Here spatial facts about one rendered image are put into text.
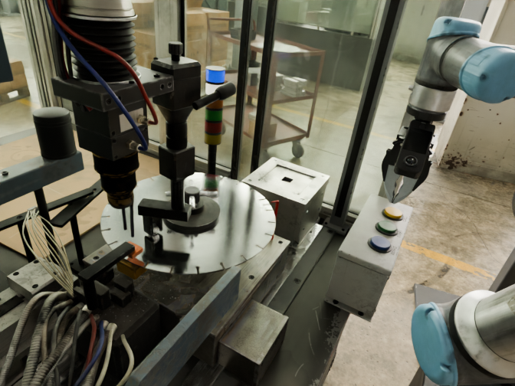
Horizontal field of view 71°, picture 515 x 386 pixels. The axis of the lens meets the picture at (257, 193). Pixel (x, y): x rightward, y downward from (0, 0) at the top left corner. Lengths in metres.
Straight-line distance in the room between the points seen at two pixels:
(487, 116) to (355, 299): 2.95
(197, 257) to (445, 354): 0.39
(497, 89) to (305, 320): 0.54
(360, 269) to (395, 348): 1.11
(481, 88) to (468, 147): 3.09
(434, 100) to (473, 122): 2.90
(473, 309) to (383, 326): 1.34
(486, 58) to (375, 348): 1.42
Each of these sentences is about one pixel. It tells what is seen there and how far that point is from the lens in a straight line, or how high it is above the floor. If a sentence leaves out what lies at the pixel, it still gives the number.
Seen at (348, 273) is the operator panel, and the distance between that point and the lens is 0.80.
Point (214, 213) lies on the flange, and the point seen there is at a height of 0.96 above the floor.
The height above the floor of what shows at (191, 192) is 1.00.
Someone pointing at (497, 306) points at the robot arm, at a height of 1.04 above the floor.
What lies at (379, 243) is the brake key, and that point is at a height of 0.91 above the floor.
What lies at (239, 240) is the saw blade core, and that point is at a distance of 0.66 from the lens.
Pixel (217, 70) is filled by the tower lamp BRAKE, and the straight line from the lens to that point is 0.90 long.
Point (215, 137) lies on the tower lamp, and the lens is 0.95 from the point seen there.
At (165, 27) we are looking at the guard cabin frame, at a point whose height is 1.19.
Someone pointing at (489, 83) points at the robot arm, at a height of 1.26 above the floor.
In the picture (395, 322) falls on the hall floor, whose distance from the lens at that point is 1.96.
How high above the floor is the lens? 1.37
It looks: 31 degrees down
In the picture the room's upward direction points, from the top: 7 degrees clockwise
